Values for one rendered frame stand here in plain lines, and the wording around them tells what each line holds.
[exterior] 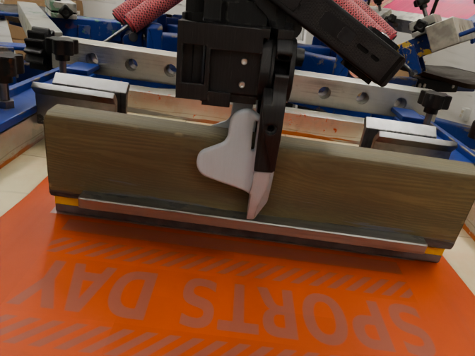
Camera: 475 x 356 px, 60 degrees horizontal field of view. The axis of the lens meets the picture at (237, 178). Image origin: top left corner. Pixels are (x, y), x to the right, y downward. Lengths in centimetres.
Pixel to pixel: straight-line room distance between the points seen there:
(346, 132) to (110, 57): 42
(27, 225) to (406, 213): 32
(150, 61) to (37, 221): 42
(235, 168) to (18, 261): 18
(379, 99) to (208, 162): 51
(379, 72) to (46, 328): 28
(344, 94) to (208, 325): 55
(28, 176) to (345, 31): 34
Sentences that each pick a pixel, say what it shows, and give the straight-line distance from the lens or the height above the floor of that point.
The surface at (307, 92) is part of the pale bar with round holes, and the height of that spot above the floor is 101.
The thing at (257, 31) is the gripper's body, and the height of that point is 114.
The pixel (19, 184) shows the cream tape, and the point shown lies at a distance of 47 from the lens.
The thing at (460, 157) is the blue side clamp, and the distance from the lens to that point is 61.
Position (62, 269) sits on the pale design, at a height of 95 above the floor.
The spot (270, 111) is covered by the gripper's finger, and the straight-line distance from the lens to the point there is 28.
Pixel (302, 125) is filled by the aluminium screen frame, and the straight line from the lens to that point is 69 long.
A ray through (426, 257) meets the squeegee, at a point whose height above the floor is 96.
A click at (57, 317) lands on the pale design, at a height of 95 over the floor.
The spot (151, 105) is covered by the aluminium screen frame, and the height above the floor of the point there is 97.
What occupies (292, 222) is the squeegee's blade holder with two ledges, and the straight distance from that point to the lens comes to 35.
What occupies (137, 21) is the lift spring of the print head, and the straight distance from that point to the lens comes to 112.
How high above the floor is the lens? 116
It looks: 24 degrees down
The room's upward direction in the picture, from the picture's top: 9 degrees clockwise
